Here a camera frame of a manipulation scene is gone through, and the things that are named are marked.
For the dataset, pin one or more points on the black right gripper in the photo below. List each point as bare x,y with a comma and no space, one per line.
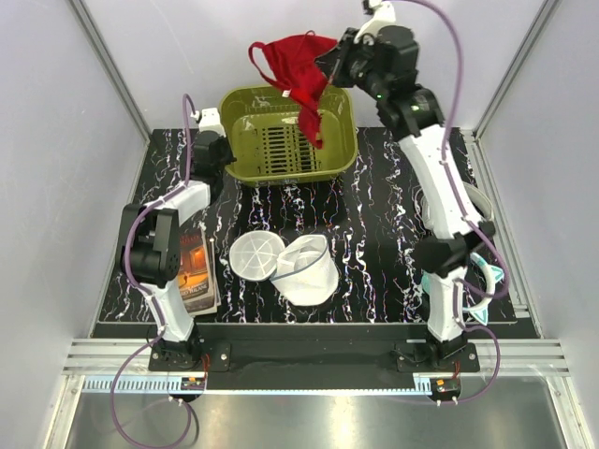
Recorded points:
336,58

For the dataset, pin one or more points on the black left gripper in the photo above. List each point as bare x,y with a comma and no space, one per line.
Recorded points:
229,156

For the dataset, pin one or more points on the red bra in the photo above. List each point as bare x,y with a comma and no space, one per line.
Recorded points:
288,65

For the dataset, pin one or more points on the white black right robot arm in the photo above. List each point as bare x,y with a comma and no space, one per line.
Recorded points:
416,121

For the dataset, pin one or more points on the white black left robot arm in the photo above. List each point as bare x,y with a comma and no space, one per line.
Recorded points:
149,243

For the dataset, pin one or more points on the white mesh laundry bag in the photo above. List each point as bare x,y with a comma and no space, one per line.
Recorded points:
303,272

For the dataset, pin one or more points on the olive green plastic basket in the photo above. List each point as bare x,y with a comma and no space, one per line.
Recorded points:
268,146

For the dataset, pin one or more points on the dark orange paperback book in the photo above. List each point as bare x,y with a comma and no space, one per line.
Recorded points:
197,277

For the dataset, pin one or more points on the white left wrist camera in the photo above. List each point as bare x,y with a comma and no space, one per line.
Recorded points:
208,120

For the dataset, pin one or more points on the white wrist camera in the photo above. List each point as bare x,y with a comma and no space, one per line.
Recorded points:
381,13
208,120

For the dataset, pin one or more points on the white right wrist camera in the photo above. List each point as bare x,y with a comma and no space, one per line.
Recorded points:
381,13

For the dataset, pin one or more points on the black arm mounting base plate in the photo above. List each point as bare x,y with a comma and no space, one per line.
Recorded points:
282,366

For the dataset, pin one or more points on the white slotted cable duct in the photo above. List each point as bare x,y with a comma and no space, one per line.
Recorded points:
130,384

